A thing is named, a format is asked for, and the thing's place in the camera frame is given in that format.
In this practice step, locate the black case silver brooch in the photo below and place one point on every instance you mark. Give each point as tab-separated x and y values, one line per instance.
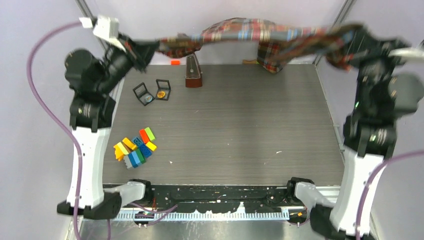
142	94

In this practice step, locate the pile of toy bricks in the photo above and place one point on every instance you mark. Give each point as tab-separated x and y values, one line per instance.
135	152

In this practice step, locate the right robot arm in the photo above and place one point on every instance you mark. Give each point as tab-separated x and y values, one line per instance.
369	131

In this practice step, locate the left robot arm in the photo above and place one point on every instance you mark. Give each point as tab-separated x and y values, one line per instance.
91	111

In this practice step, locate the wooden metronome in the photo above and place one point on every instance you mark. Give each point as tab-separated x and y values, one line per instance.
193	75

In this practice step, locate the black case gold brooch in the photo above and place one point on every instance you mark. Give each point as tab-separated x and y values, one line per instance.
163	89

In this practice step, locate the tan and green block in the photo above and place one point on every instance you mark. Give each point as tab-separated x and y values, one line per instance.
249	62

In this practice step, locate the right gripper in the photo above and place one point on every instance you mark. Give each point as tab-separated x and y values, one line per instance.
365	45

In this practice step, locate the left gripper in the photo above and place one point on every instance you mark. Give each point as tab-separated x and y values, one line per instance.
139	52

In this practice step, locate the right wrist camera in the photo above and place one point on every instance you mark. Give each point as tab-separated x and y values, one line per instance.
408	54

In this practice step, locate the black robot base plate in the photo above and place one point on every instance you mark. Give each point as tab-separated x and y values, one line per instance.
219	199

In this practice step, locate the orange block at wall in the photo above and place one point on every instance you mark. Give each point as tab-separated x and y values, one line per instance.
175	62

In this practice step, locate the plaid flannel shirt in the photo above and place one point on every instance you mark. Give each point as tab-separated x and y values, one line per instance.
277	44

